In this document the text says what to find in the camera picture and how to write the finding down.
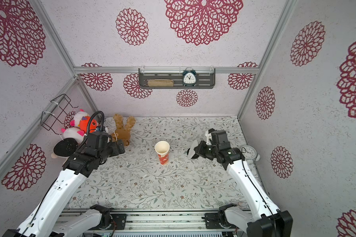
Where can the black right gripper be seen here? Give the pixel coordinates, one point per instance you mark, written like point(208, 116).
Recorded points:
point(200, 148)

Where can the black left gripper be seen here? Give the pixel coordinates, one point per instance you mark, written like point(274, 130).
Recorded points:
point(116, 151)

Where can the red white paper cup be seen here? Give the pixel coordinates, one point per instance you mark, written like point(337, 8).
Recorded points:
point(162, 148)

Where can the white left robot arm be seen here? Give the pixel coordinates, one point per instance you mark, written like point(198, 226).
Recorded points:
point(42, 221)

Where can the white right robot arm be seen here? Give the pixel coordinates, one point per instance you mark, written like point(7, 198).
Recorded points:
point(249, 183)

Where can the brown teddy bear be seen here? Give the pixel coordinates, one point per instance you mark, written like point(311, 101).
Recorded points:
point(123, 131)

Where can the white alarm clock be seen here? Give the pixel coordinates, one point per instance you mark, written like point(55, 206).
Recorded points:
point(250, 154)

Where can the orange red plush toy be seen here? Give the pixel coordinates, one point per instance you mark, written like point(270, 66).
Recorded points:
point(81, 120)

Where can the pink white pig plush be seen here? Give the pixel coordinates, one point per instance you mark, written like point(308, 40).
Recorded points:
point(74, 133)

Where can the black haired doll plush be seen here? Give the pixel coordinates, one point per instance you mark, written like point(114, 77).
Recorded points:
point(64, 148)

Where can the teal alarm clock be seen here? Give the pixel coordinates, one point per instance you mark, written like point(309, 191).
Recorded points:
point(189, 78)

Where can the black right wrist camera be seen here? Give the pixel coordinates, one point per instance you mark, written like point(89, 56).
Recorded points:
point(215, 137)

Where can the black wire basket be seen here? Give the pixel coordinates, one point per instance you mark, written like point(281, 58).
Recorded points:
point(59, 116)

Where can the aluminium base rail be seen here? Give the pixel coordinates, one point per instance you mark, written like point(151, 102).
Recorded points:
point(153, 221)

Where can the grey wall shelf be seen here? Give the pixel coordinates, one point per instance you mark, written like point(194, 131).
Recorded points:
point(206, 78)

